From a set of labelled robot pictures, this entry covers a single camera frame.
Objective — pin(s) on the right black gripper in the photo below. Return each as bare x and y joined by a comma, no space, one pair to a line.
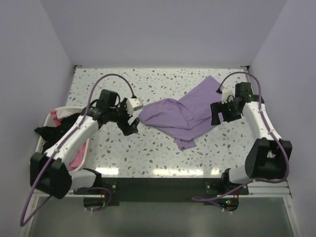
217,107

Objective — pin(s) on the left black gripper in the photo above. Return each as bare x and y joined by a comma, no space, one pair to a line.
132,128

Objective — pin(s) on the purple t shirt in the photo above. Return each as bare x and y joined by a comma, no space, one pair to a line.
187,118

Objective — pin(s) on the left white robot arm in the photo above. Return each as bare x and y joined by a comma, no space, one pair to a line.
49,170

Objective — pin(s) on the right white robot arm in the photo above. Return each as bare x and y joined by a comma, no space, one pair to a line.
268,158

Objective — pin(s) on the pink garment in basket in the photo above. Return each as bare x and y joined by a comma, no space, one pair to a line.
79,158

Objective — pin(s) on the black garment in basket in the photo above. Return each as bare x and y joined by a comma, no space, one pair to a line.
52,134

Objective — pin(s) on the white laundry basket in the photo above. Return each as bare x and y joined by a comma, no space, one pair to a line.
49,122

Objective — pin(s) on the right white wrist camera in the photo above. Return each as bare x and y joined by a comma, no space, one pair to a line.
225,94

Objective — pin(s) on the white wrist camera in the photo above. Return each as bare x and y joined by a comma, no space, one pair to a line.
225,94
133,104

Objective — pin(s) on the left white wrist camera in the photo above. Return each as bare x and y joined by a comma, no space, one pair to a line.
133,104

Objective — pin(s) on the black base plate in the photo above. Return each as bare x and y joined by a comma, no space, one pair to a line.
211,191

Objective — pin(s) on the aluminium rail frame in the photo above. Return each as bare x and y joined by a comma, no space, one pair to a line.
258,188

